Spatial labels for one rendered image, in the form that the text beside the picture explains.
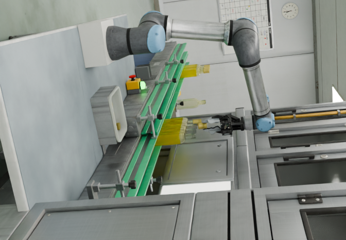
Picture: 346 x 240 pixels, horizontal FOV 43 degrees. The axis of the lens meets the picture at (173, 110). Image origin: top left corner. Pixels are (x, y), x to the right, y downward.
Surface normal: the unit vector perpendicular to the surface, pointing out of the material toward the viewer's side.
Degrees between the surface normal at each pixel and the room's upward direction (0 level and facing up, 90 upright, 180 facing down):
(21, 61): 0
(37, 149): 0
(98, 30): 90
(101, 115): 90
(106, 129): 90
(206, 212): 90
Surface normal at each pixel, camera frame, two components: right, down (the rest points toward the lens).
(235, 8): -0.12, 0.35
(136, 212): -0.14, -0.93
